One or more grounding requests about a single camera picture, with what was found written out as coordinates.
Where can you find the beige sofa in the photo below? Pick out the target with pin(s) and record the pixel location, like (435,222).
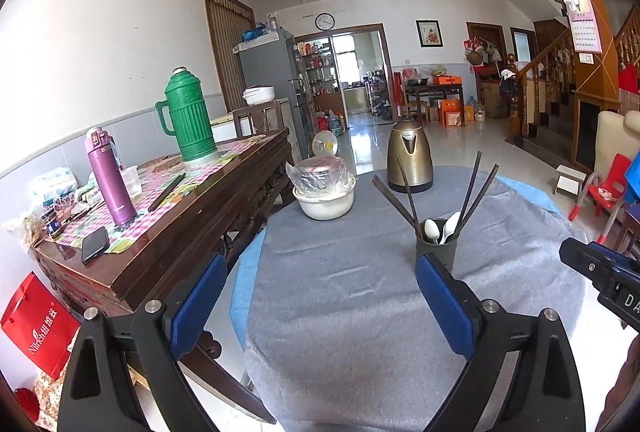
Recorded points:
(615,132)

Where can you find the dark wooden stool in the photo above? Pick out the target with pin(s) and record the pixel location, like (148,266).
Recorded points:
(630,222)

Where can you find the beige patterned cloth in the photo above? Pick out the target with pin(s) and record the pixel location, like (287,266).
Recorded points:
(47,394)

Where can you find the purple vacuum bottle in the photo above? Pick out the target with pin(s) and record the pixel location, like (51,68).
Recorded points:
(112,182)

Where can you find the round white fan heater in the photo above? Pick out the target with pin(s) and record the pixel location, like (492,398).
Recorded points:
(324,144)

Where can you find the blue bags on refrigerator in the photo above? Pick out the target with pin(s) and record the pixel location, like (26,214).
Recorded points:
(257,32)

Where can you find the wooden chair back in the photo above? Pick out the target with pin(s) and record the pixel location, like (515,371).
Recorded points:
(255,117)

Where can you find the black smartphone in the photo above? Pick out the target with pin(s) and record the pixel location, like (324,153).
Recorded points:
(95,244)

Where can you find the wooden staircase railing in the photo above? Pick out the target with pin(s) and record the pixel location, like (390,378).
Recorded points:
(545,72)

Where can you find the orange gift boxes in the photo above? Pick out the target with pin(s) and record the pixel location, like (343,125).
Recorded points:
(451,112)

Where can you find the bronze electric kettle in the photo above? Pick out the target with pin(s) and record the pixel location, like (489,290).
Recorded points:
(410,157)

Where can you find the pile of small packets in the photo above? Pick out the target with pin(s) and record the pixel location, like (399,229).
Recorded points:
(55,192)

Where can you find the red paper bag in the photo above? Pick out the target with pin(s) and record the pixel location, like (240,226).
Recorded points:
(40,327)

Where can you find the grey felt table cloth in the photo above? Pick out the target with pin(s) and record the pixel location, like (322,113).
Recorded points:
(350,312)

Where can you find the glass shelf cabinet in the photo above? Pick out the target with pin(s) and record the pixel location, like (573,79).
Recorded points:
(315,77)

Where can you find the grey metal utensil holder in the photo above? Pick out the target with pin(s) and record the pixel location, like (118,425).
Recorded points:
(440,254)

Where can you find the pink checked cloth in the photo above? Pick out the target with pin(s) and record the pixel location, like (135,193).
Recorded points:
(200,177)

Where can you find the red child chair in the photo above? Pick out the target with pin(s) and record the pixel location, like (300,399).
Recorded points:
(607,192)

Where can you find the grey refrigerator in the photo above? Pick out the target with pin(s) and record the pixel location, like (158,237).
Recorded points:
(265,67)

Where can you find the round wall clock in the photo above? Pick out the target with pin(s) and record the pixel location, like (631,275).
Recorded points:
(325,21)

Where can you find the brown slatted wooden door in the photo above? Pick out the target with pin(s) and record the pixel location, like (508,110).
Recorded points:
(227,47)

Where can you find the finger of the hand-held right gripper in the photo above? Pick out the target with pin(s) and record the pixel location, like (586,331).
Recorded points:
(580,257)
(620,257)

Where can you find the dark wooden side table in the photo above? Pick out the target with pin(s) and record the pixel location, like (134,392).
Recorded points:
(432,90)

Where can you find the dark brown chopstick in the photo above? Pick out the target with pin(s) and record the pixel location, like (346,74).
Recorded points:
(394,204)
(406,192)
(472,184)
(482,192)
(400,201)

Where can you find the white box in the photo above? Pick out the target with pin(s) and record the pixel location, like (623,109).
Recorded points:
(223,128)

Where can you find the person's right forearm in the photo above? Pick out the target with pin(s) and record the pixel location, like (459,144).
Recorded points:
(627,392)

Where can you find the framed wall picture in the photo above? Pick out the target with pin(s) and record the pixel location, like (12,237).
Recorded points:
(429,33)

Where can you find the white plastic bowl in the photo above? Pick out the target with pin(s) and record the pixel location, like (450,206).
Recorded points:
(325,208)

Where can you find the pink wall calendar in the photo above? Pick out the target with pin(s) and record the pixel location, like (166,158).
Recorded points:
(585,27)

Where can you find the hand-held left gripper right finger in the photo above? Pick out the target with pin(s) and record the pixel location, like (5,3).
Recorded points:
(445,307)

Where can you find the carved dark wooden sideboard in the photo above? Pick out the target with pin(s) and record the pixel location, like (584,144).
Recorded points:
(165,257)

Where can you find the white cabinet with blue print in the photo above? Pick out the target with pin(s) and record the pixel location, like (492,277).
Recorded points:
(289,122)

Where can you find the white step stool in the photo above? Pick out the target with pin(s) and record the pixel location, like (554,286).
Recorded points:
(570,182)

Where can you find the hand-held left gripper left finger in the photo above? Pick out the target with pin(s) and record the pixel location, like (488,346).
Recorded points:
(197,307)

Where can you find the clear water jug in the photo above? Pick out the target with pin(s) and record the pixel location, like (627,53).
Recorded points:
(479,112)

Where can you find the dark flat wooden stick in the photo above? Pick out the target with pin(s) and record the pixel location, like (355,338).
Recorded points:
(167,191)

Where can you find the green thermos jug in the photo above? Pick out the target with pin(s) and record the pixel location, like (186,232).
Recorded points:
(192,117)

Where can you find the white plastic spoon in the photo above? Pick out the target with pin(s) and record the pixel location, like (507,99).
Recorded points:
(452,222)
(431,229)

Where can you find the white rice cooker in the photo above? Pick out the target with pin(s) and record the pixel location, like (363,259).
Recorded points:
(259,96)

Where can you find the clear plastic cup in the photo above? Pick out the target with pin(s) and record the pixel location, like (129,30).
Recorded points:
(130,182)

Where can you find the blue table cover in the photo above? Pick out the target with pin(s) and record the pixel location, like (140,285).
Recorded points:
(247,282)

